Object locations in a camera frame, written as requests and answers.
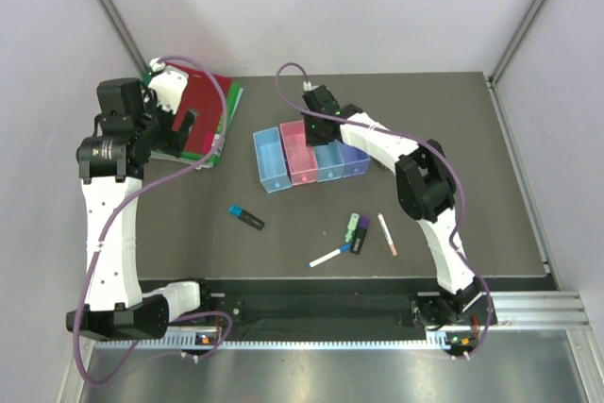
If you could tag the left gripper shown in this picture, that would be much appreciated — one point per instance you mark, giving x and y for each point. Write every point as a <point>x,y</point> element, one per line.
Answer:
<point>150,103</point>

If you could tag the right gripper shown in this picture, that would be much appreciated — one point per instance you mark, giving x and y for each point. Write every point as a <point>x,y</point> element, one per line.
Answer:
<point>310,138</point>

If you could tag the light blue drawer box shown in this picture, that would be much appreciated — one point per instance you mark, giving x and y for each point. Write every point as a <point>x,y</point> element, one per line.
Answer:
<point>330,163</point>

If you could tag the pink plastic drawer box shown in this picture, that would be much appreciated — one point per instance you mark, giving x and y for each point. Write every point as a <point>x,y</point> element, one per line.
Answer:
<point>301,160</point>

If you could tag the red ring binder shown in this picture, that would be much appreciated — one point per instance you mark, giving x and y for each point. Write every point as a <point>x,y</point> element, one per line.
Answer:
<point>200,95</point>

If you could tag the purple plastic drawer box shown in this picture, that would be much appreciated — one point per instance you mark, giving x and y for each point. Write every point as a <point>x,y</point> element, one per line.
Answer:
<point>356,162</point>

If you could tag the blue end drawer box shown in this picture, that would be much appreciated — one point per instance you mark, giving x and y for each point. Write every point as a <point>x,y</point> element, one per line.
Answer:
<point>273,171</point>

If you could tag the light green highlighter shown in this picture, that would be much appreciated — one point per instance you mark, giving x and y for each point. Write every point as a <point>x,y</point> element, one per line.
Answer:
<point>351,227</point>

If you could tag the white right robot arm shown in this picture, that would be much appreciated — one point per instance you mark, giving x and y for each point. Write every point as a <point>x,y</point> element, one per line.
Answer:
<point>425,190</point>

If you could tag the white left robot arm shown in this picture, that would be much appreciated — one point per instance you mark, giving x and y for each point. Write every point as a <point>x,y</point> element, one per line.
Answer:
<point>114,308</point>

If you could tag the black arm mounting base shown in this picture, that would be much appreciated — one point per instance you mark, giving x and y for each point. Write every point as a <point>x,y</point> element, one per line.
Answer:
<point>328,309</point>

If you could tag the blue-capped black highlighter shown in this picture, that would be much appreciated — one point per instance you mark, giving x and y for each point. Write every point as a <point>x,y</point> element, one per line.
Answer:
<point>246,217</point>

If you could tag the purple-capped black highlighter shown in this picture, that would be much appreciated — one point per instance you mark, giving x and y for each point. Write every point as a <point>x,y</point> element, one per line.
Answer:
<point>360,235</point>

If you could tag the white pink marker pen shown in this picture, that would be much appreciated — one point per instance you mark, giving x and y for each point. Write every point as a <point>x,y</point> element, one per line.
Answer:
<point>387,234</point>

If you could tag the white blue-capped marker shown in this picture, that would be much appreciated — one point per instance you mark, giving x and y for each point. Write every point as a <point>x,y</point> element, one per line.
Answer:
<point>329,256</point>

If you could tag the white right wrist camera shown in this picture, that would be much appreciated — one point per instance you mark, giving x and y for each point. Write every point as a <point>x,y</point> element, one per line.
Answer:
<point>308,86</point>

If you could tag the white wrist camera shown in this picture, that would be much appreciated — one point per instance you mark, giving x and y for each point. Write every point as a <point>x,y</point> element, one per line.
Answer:
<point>308,86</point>
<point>169,83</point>

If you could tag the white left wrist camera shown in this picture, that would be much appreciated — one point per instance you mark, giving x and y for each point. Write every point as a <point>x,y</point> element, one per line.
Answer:
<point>169,83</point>

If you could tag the aluminium frame post left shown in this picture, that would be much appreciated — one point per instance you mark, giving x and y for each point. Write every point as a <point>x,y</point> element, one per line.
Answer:
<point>122,32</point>

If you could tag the aluminium frame post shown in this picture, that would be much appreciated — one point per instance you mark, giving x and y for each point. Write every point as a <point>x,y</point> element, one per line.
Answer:
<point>528,20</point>
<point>122,32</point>

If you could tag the grey slotted cable duct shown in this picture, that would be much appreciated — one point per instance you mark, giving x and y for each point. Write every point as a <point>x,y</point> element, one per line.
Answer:
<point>201,339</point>

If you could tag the aluminium frame post right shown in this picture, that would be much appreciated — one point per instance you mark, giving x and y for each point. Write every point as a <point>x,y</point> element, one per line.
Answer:
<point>528,20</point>

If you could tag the aluminium front rail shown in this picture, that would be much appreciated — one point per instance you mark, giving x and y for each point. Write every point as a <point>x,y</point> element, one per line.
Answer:
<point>540,350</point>

